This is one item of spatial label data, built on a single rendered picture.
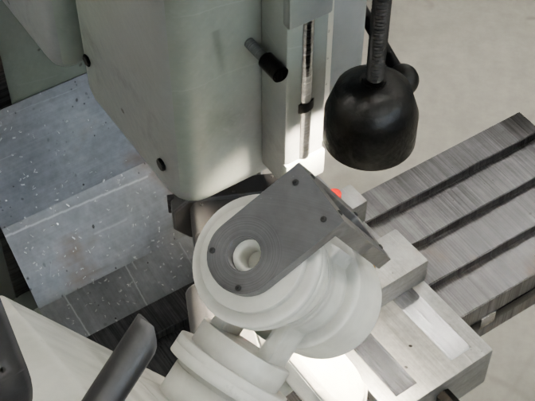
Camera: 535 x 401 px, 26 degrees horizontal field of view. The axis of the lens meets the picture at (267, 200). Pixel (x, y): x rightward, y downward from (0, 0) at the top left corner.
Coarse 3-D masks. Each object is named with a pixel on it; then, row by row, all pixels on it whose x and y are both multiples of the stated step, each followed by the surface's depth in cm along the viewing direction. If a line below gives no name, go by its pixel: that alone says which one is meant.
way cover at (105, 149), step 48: (48, 96) 146; (0, 144) 144; (48, 144) 148; (96, 144) 151; (0, 192) 146; (48, 192) 149; (96, 192) 152; (144, 192) 155; (48, 240) 150; (96, 240) 152; (144, 240) 155; (192, 240) 157; (48, 288) 150; (96, 288) 152; (144, 288) 153
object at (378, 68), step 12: (384, 0) 79; (372, 12) 80; (384, 12) 79; (372, 24) 81; (384, 24) 80; (372, 36) 82; (384, 36) 81; (372, 48) 82; (384, 48) 82; (372, 60) 83; (384, 60) 83; (372, 72) 84; (384, 72) 84
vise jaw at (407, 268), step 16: (384, 240) 136; (400, 240) 136; (400, 256) 135; (416, 256) 135; (384, 272) 133; (400, 272) 133; (416, 272) 134; (384, 288) 132; (400, 288) 135; (384, 304) 135
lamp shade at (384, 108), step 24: (360, 72) 86; (336, 96) 86; (360, 96) 84; (384, 96) 84; (408, 96) 85; (336, 120) 86; (360, 120) 84; (384, 120) 84; (408, 120) 86; (336, 144) 87; (360, 144) 85; (384, 144) 85; (408, 144) 87; (360, 168) 87; (384, 168) 87
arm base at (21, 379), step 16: (0, 304) 42; (0, 320) 42; (0, 336) 42; (0, 352) 42; (16, 352) 42; (0, 368) 42; (16, 368) 42; (0, 384) 42; (16, 384) 42; (0, 400) 42; (16, 400) 42
